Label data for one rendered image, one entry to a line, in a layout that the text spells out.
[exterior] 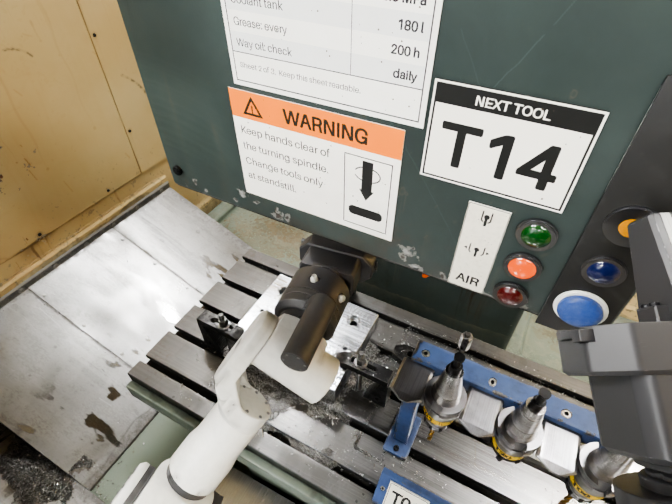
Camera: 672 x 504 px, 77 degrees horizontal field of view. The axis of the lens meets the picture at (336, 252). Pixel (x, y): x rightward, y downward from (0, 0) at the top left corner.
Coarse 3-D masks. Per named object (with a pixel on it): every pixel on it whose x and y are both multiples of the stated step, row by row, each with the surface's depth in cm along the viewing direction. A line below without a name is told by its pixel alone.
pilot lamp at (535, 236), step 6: (528, 228) 29; (534, 228) 29; (540, 228) 29; (522, 234) 30; (528, 234) 29; (534, 234) 29; (540, 234) 29; (546, 234) 29; (522, 240) 30; (528, 240) 30; (534, 240) 29; (540, 240) 29; (546, 240) 29; (534, 246) 30; (540, 246) 30
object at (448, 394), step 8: (448, 368) 60; (440, 376) 62; (448, 376) 59; (456, 376) 59; (440, 384) 61; (448, 384) 60; (456, 384) 60; (432, 392) 64; (440, 392) 62; (448, 392) 61; (456, 392) 61; (440, 400) 63; (448, 400) 62; (456, 400) 62
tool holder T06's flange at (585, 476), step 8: (584, 448) 59; (592, 448) 59; (584, 456) 58; (584, 464) 57; (584, 472) 57; (584, 480) 57; (592, 480) 56; (600, 480) 56; (592, 488) 57; (600, 488) 57; (608, 488) 56; (608, 496) 56
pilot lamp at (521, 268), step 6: (510, 264) 32; (516, 264) 31; (522, 264) 31; (528, 264) 31; (510, 270) 32; (516, 270) 32; (522, 270) 31; (528, 270) 31; (534, 270) 31; (516, 276) 32; (522, 276) 32; (528, 276) 32
